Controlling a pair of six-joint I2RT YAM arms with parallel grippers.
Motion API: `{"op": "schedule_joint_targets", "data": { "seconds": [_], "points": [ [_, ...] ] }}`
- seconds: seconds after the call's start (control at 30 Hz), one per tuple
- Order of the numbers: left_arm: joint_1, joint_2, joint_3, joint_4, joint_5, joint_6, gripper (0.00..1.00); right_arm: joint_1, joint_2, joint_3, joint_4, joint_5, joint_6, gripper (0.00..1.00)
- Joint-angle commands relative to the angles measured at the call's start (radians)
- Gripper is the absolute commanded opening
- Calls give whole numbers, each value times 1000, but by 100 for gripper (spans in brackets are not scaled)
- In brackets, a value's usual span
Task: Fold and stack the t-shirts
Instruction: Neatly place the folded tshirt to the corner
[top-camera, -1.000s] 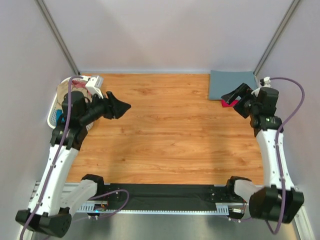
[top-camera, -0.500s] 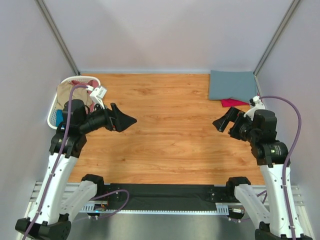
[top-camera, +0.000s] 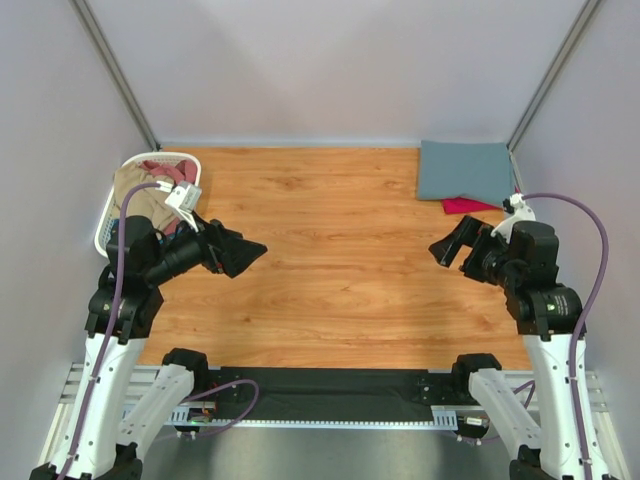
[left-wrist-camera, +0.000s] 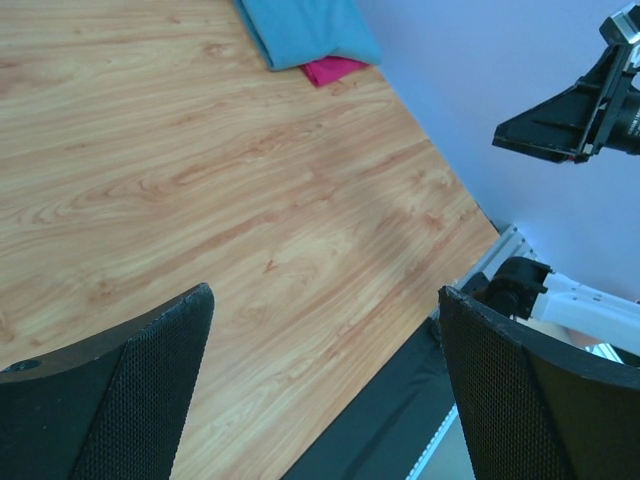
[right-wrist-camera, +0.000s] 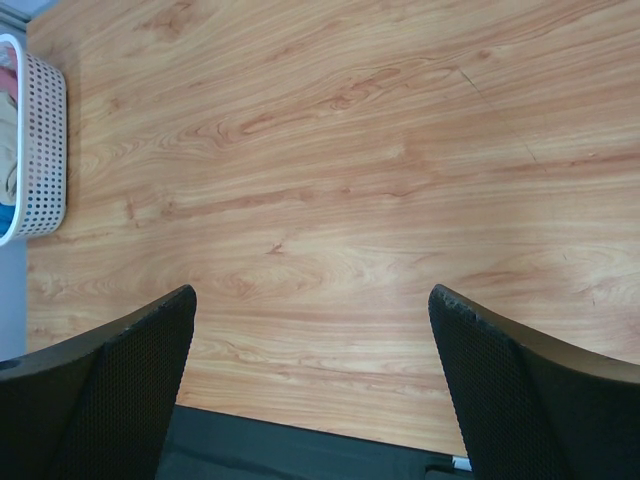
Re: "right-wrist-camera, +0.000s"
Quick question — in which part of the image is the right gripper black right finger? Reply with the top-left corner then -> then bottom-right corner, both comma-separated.
428,285 -> 639,479

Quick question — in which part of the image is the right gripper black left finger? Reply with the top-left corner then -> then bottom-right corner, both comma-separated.
1,285 -> 197,479

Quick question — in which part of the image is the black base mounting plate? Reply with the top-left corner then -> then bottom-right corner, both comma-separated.
156,406 -> 474,479

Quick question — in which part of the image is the teal shirt in basket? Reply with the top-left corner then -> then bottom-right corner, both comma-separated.
0,204 -> 15,236

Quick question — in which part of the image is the beige shirt in basket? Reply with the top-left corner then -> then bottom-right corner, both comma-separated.
0,91 -> 18,206

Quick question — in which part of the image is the white plastic laundry basket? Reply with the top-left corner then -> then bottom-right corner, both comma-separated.
1,33 -> 67,245

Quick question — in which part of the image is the pink shirt in basket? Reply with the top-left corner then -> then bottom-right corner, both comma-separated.
0,67 -> 18,98

